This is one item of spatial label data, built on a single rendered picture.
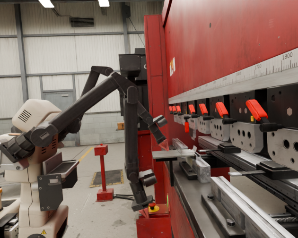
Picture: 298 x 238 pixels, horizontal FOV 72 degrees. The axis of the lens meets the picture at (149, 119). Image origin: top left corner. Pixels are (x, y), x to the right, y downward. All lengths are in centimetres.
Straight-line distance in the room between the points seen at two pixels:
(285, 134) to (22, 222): 107
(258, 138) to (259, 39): 24
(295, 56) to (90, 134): 809
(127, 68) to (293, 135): 210
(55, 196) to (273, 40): 97
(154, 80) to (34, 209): 163
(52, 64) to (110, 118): 299
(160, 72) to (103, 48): 642
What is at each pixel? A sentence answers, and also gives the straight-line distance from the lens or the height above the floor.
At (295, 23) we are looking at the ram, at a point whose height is 145.
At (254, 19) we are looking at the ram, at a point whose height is 151.
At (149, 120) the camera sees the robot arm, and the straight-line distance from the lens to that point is 130.
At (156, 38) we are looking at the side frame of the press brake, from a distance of 234.
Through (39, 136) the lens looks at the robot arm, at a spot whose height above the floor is 123.
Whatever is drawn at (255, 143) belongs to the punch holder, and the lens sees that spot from 59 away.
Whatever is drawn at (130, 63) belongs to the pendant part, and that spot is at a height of 183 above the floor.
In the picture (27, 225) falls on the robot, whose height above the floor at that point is 82.
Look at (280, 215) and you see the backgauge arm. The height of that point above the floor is 86.
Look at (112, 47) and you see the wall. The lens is 851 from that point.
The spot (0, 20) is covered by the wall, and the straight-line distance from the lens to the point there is 997.
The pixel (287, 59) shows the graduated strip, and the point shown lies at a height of 139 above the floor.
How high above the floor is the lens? 131
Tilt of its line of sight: 3 degrees down
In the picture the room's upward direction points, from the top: 4 degrees counter-clockwise
